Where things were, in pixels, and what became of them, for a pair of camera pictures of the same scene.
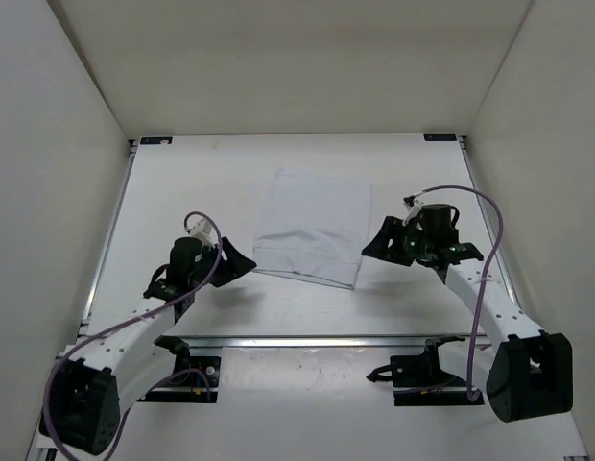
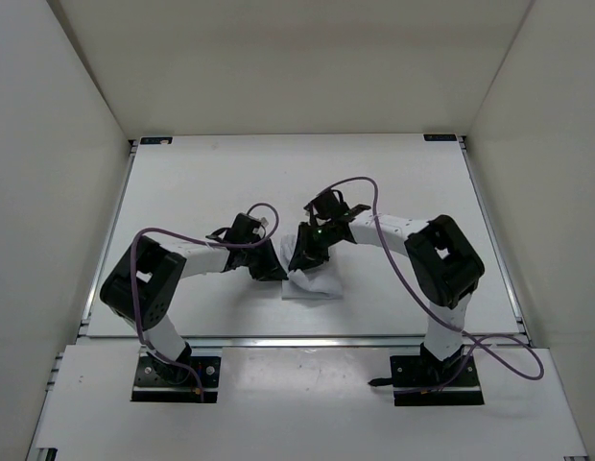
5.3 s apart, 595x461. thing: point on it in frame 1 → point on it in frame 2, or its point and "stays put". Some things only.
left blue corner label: (156, 140) stays put
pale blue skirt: (314, 231) → (317, 281)
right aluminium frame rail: (467, 154) stays put
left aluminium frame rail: (130, 162) stays put
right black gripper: (392, 230) → (305, 254)
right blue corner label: (440, 137) stays put
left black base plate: (196, 380) stays put
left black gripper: (232, 266) → (271, 270)
